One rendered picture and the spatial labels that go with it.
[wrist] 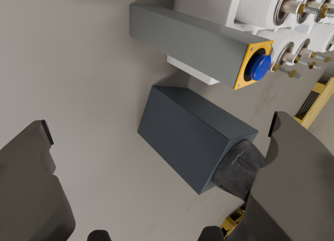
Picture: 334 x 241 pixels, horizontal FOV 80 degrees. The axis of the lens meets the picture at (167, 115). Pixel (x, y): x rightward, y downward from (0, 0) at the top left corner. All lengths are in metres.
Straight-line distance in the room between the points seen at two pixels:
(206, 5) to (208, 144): 0.32
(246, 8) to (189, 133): 0.31
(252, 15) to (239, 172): 0.35
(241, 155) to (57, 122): 0.46
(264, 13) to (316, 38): 0.54
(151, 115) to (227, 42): 0.39
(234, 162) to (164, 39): 0.32
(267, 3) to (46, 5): 0.41
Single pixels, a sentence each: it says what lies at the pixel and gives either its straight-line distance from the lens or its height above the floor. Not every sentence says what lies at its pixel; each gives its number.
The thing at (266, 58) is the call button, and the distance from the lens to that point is 0.33.
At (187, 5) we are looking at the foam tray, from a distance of 0.57.
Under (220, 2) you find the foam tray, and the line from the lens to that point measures 0.50.
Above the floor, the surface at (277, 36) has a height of 0.22.
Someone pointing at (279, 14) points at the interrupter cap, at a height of 0.25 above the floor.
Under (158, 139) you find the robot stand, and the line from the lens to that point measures 0.63.
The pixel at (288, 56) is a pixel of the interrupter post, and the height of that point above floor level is 0.27.
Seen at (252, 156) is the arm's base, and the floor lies 0.34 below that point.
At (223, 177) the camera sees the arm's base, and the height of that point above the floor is 0.33.
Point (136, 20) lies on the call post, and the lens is 0.50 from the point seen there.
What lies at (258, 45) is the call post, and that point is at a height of 0.31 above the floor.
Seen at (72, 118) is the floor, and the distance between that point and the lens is 0.57.
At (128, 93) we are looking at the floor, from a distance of 0.60.
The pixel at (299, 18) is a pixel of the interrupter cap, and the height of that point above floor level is 0.25.
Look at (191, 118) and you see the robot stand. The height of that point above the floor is 0.18.
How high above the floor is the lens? 0.45
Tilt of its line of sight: 36 degrees down
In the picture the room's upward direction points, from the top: 129 degrees clockwise
